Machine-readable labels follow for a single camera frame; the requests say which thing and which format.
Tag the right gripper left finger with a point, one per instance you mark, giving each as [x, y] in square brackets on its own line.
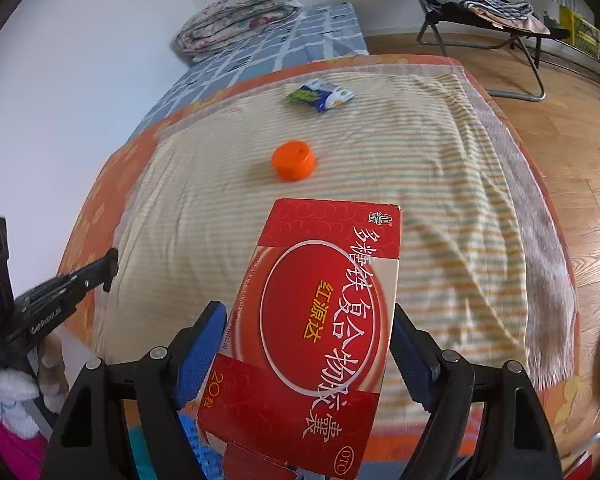
[193, 350]

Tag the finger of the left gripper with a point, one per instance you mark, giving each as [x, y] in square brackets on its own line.
[59, 296]

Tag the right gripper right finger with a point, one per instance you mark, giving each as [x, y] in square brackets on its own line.
[416, 356]

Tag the red medicine box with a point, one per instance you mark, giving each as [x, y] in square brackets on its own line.
[295, 385]

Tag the orange plastic cap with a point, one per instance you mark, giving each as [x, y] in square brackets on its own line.
[293, 161]

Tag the blue white snack packet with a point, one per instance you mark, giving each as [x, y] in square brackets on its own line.
[321, 95]

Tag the white gloved left hand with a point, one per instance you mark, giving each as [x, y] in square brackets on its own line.
[17, 387]

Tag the striped yellow towel blanket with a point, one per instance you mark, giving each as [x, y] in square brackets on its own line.
[416, 141]

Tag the black folding chair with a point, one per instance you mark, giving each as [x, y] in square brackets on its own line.
[530, 44]

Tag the blue checked mattress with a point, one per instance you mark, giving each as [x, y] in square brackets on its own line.
[316, 33]

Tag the striped cloth on chair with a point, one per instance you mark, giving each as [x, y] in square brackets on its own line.
[516, 15]

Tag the yellow plastic crate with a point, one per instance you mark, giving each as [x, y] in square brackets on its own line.
[583, 35]

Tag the folded floral quilt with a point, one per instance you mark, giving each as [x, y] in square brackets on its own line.
[227, 22]

